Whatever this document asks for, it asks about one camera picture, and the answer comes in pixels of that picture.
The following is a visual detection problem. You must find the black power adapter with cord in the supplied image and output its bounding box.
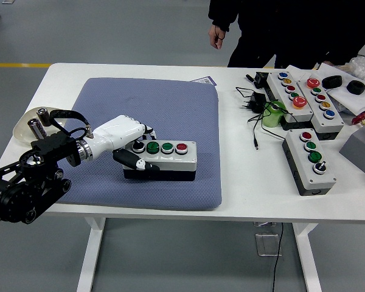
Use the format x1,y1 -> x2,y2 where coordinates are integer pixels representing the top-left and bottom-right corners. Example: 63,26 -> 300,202
234,86 -> 299,150

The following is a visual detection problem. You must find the clear plastic bracket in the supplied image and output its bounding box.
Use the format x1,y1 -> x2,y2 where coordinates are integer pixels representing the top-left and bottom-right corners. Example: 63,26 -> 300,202
254,221 -> 283,258

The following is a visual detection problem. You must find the black cable under table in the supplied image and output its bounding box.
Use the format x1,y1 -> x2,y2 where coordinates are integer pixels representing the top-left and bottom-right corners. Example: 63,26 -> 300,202
272,223 -> 285,292

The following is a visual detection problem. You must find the grey four-button control box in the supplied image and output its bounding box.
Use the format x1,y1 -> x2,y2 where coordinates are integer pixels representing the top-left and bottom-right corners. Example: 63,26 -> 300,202
122,139 -> 198,183
282,128 -> 338,197

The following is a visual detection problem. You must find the white paper sheet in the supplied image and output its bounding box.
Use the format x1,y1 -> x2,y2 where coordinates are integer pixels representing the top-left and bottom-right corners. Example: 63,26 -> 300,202
318,63 -> 365,116

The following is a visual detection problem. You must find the translucent shallow dish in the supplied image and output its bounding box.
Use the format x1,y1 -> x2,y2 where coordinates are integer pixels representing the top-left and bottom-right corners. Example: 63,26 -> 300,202
12,106 -> 69,145

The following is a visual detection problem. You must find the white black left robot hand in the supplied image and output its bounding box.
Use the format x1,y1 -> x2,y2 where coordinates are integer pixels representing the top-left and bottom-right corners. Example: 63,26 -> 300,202
87,114 -> 161,172

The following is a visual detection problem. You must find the white table leg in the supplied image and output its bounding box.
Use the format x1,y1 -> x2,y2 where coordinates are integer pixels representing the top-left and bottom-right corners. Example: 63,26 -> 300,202
75,217 -> 107,292
291,223 -> 323,292

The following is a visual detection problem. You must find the purple white label card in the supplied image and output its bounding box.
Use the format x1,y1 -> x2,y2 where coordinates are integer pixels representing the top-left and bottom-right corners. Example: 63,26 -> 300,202
190,75 -> 217,87

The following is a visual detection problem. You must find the black foam ring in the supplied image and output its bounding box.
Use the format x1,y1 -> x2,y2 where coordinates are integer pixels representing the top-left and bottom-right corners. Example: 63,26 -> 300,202
346,80 -> 365,96
321,75 -> 344,90

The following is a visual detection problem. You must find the dark cylindrical battery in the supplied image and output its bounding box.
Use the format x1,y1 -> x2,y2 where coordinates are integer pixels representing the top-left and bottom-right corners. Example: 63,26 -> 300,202
36,108 -> 52,127
27,119 -> 46,139

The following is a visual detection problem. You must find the person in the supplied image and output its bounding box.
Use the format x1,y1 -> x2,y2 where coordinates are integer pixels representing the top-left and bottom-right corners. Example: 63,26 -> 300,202
207,0 -> 365,70

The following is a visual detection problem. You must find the clear plastic bag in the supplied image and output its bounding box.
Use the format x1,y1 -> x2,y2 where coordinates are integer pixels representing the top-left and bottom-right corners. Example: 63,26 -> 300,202
348,57 -> 365,82

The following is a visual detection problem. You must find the green tape roll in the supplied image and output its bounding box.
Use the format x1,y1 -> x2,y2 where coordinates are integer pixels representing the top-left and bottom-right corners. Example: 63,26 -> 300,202
262,100 -> 288,128

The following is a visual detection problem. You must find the small black electronic module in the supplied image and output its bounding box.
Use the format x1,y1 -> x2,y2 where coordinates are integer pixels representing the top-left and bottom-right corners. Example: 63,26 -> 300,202
254,71 -> 271,89

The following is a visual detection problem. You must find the grey five-button control box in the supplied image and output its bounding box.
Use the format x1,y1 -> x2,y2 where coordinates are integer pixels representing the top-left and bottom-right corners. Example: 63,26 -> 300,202
266,71 -> 315,131
296,74 -> 345,141

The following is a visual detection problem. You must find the person's right hand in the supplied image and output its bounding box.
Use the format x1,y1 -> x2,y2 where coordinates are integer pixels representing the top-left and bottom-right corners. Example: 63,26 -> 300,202
208,24 -> 224,50

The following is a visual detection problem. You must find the grey box with orange button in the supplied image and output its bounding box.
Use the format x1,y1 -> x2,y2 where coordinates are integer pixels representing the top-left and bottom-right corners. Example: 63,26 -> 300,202
339,120 -> 365,175

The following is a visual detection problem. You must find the blue-grey honeycomb mat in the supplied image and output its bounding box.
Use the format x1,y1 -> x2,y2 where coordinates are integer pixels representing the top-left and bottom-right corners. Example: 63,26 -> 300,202
55,77 -> 223,211

